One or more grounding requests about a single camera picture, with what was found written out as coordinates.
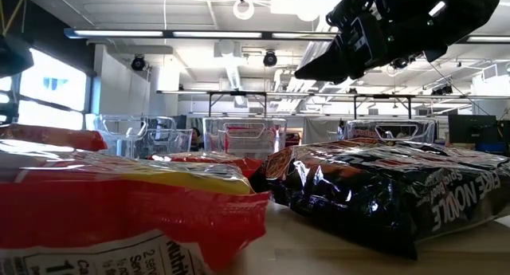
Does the long ceiling light bar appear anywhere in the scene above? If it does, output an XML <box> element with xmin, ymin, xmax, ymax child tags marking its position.
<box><xmin>63</xmin><ymin>27</ymin><xmax>338</xmax><ymax>40</ymax></box>
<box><xmin>457</xmin><ymin>34</ymin><xmax>510</xmax><ymax>45</ymax></box>

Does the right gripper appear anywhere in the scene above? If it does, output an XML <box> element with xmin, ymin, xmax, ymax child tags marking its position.
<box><xmin>294</xmin><ymin>0</ymin><xmax>447</xmax><ymax>84</ymax></box>

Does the blue box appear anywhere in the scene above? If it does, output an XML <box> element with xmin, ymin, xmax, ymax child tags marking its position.
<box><xmin>476</xmin><ymin>141</ymin><xmax>509</xmax><ymax>155</ymax></box>

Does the clear plastic bin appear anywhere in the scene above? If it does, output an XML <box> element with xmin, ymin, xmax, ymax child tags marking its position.
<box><xmin>202</xmin><ymin>116</ymin><xmax>288</xmax><ymax>160</ymax></box>
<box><xmin>342</xmin><ymin>118</ymin><xmax>437</xmax><ymax>145</ymax></box>
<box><xmin>85</xmin><ymin>113</ymin><xmax>194</xmax><ymax>159</ymax></box>

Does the person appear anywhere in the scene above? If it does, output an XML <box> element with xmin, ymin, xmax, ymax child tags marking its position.
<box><xmin>190</xmin><ymin>127</ymin><xmax>202</xmax><ymax>152</ymax></box>

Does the white hanging ring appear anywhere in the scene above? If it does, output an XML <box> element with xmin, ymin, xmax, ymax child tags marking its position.
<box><xmin>233</xmin><ymin>0</ymin><xmax>255</xmax><ymax>21</ymax></box>

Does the black hanging camera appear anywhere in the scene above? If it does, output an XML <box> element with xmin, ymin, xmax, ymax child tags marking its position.
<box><xmin>131</xmin><ymin>54</ymin><xmax>147</xmax><ymax>72</ymax></box>
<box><xmin>262</xmin><ymin>50</ymin><xmax>278</xmax><ymax>68</ymax></box>

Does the orange spicy noodle pack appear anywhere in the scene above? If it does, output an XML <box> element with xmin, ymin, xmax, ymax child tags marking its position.
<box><xmin>147</xmin><ymin>151</ymin><xmax>264</xmax><ymax>179</ymax></box>
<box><xmin>0</xmin><ymin>123</ymin><xmax>108</xmax><ymax>152</ymax></box>

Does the black computer monitor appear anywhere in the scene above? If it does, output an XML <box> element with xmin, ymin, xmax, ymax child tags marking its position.
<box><xmin>448</xmin><ymin>114</ymin><xmax>498</xmax><ymax>145</ymax></box>

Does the black overhead frame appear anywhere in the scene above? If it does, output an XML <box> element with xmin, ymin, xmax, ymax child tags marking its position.
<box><xmin>352</xmin><ymin>93</ymin><xmax>414</xmax><ymax>120</ymax></box>
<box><xmin>206</xmin><ymin>90</ymin><xmax>269</xmax><ymax>117</ymax></box>

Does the large bright window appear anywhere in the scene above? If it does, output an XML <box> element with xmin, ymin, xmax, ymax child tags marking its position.
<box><xmin>0</xmin><ymin>47</ymin><xmax>88</xmax><ymax>131</ymax></box>

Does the black fire noodle pack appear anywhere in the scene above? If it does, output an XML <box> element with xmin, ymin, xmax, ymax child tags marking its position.
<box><xmin>347</xmin><ymin>125</ymin><xmax>399</xmax><ymax>144</ymax></box>
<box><xmin>249</xmin><ymin>138</ymin><xmax>510</xmax><ymax>261</ymax></box>

